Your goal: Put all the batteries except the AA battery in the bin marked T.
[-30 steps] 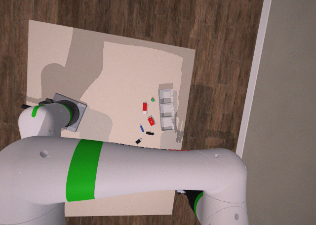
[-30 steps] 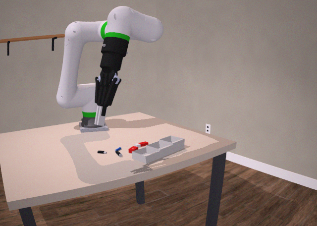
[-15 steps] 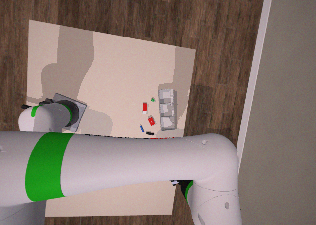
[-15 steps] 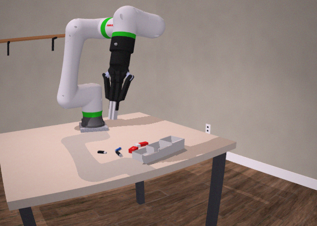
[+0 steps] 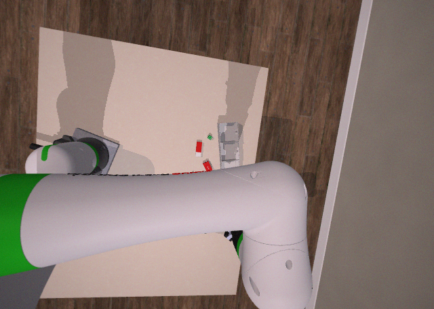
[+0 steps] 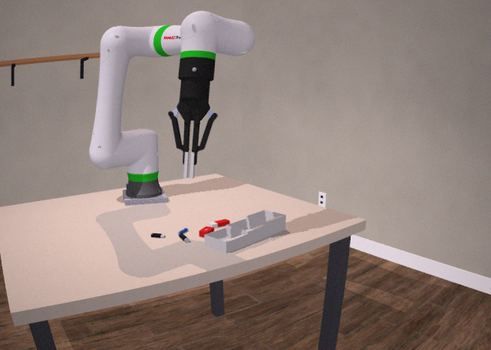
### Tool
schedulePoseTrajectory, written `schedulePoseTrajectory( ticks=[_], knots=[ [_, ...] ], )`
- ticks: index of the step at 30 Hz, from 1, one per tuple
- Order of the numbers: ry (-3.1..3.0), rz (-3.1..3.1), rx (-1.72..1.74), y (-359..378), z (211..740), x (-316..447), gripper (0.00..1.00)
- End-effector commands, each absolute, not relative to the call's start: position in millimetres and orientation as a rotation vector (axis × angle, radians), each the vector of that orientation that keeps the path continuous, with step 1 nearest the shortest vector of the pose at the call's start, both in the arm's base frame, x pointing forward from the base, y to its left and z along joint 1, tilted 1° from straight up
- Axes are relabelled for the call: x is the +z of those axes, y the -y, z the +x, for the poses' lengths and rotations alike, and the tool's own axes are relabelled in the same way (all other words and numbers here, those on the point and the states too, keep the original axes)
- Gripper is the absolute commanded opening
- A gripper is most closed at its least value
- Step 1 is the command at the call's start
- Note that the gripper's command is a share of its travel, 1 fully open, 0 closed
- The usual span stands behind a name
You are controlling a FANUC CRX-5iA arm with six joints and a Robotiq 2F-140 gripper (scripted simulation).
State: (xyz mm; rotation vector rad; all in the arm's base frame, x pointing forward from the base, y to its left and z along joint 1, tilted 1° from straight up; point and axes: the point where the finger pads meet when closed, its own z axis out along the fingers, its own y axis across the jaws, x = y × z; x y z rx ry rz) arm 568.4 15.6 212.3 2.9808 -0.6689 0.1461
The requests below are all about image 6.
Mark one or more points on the red 9v battery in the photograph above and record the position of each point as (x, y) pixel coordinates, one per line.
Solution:
(206, 230)

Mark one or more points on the black battery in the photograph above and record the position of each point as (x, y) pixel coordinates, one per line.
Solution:
(183, 237)

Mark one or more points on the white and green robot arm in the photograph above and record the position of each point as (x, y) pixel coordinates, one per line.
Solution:
(200, 36)

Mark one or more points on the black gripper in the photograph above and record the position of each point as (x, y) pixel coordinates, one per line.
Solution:
(192, 110)

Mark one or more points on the red and white eraser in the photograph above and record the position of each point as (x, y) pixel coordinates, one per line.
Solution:
(219, 223)

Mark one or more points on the grey rack of three labelled bins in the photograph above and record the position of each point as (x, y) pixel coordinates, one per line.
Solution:
(257, 225)

